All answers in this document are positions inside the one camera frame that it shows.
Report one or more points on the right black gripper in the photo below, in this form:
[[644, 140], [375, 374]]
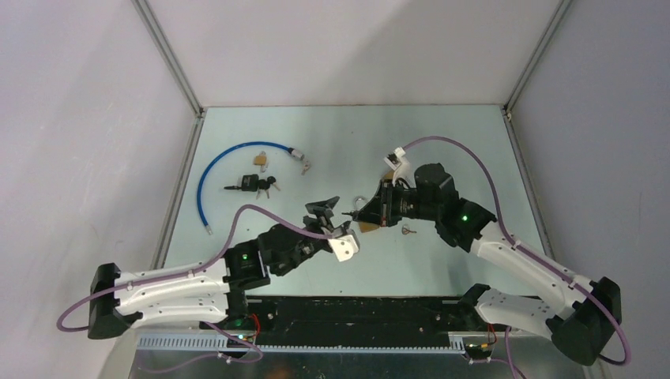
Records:
[[380, 208]]

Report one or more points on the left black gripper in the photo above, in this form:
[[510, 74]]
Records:
[[324, 209]]

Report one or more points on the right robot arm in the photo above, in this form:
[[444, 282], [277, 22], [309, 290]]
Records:
[[577, 314]]

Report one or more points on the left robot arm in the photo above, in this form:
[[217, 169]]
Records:
[[212, 291]]

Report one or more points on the black padlock with keys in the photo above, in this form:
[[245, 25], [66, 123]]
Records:
[[253, 183]]

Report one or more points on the small brass padlock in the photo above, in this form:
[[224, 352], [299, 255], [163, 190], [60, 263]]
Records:
[[261, 161]]

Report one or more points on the key on ring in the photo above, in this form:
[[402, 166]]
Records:
[[407, 230]]

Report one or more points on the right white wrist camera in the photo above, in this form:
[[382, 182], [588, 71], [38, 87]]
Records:
[[398, 164]]

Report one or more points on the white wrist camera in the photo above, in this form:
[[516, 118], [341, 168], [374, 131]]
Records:
[[398, 164], [345, 246]]

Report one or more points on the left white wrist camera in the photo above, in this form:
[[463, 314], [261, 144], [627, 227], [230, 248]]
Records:
[[345, 246]]

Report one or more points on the keys on cable lock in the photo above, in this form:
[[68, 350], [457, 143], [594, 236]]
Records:
[[306, 167]]

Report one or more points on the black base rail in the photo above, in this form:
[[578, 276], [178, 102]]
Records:
[[352, 322]]

